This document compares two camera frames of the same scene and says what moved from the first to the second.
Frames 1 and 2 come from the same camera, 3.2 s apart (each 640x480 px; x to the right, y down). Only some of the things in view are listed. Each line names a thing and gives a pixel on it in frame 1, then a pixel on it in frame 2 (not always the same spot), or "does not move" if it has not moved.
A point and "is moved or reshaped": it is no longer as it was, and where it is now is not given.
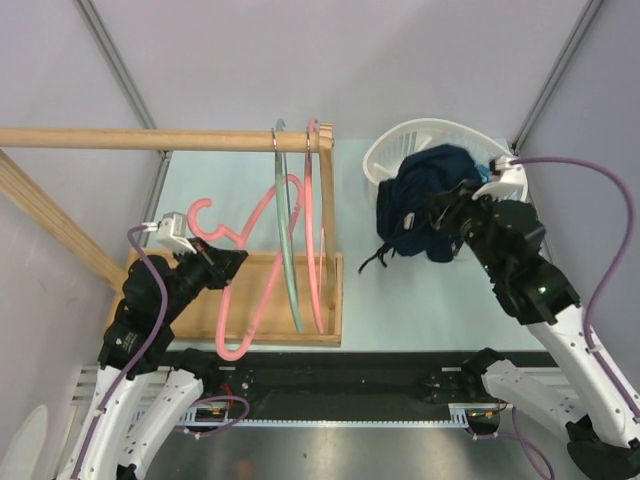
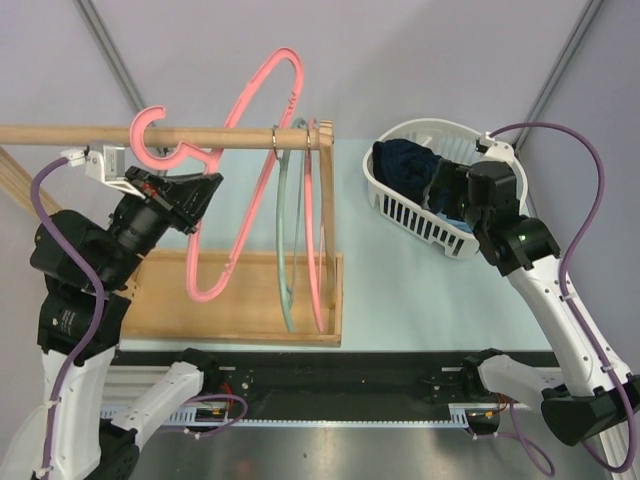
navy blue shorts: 404,201 to 405,168
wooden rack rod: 138,139 does not move
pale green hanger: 285,229 is moved or reshaped
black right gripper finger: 445,210 to 448,190
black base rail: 351,378 does not move
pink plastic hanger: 240,241 to 212,161
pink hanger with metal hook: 311,142 does not move
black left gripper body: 192,269 to 141,224
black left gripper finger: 222,264 to 187,196
